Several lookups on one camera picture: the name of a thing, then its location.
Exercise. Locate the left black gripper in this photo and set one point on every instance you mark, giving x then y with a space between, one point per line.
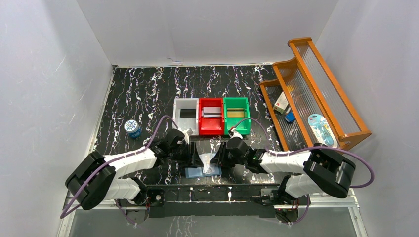
190 154

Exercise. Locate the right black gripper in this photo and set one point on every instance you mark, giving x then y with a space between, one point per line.
218 158

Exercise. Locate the blue card holder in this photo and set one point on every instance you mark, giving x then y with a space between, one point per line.
208 168

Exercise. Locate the red plastic bin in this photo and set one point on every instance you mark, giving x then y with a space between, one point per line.
211 126

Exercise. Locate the green plastic bin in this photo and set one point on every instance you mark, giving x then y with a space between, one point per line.
236 109

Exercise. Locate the silver VIP card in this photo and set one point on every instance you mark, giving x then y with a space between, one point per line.
211 112

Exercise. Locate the white plastic bin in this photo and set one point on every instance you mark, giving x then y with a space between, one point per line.
186 123

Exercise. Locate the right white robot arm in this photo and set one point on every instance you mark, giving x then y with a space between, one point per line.
310 170

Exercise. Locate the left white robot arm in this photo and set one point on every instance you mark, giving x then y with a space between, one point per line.
100 178

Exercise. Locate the black card in white bin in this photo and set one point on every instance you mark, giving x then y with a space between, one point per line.
187 113

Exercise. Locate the gold card in green bin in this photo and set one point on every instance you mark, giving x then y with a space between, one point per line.
239 113

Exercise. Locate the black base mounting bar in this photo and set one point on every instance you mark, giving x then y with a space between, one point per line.
216 200

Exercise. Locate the blue round tape tin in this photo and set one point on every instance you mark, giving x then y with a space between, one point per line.
132 128

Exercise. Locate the small blue object on shelf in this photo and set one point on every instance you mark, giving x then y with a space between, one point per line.
290 117

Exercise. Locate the small red white box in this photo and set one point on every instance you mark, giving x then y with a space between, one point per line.
281 105

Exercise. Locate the orange wooden shelf rack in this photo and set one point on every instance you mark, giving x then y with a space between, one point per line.
311 88

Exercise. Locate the blue blister pack toy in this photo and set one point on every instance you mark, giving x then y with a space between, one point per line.
322 130

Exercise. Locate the aluminium rail frame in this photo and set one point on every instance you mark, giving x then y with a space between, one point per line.
315 200

